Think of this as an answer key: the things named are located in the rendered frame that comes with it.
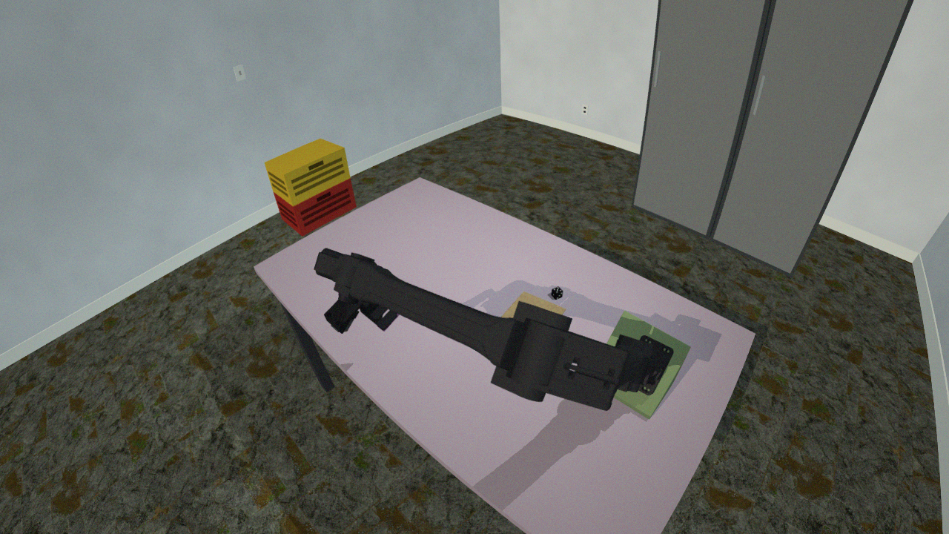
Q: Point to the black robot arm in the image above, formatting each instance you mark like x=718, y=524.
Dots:
x=532, y=338

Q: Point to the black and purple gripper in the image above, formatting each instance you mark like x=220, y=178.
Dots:
x=382, y=322

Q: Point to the tan square mat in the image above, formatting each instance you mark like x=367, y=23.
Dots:
x=536, y=301

